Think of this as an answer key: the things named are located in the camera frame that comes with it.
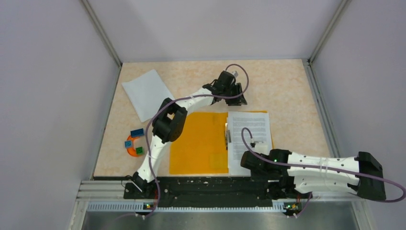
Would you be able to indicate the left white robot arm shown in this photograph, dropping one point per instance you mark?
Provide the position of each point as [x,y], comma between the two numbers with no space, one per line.
[167,125]

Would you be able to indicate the orange plastic folder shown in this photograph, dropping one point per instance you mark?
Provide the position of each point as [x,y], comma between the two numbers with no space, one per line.
[201,147]

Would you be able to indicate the orange curved toy block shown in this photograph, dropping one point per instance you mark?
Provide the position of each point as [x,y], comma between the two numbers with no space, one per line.
[136,143]

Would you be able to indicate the printed paper stack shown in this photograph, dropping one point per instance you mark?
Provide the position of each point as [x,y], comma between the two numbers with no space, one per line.
[247,130]

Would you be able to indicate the dark blue toy block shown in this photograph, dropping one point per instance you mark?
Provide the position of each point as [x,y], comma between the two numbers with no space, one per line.
[137,133]

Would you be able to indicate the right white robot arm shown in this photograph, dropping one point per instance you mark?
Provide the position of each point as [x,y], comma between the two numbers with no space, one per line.
[292,174]

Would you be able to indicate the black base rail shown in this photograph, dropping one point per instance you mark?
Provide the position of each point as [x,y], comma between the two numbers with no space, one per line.
[217,191]

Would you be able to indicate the white paper sheet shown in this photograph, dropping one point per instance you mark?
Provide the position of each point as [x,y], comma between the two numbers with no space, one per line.
[146,93]

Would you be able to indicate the metal folder clip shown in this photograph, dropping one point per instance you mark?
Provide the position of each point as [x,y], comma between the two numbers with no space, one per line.
[226,135]

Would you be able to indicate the white slotted cable duct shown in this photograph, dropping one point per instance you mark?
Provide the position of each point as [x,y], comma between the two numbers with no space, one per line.
[134,206]

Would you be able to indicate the light blue toy cube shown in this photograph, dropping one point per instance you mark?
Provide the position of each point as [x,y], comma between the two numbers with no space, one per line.
[128,144]

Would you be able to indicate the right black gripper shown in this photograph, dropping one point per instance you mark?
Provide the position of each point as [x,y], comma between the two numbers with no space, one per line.
[255,175]

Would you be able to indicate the green toy cube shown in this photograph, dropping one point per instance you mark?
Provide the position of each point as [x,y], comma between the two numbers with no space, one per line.
[139,150]

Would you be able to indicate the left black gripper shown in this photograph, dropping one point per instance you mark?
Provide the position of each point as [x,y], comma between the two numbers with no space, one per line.
[236,101]

